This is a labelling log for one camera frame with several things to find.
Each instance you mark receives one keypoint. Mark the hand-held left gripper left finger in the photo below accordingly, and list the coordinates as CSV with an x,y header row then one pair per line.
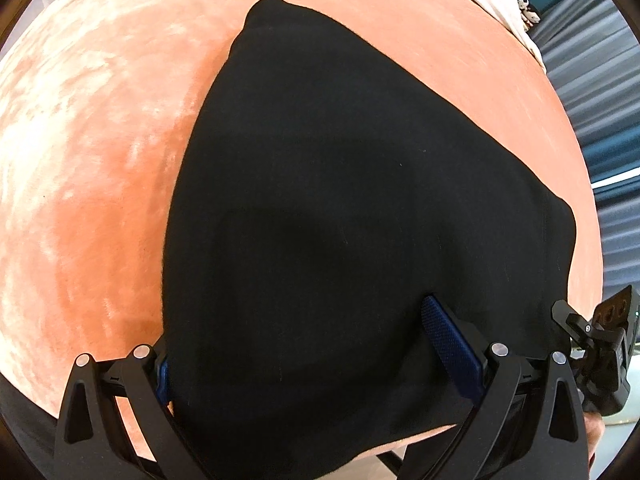
x,y
162,372

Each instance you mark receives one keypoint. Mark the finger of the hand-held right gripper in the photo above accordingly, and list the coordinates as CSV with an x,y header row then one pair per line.
x,y
572,317

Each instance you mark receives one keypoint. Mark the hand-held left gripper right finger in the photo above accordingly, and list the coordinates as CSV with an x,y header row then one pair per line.
x,y
450,340

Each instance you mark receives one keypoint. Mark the black pants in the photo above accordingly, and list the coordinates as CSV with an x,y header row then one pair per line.
x,y
325,185

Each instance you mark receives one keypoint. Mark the person's right hand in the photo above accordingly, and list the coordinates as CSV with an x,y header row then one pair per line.
x,y
595,432

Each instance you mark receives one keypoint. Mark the small white toy figure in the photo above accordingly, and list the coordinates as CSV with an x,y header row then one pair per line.
x,y
527,10

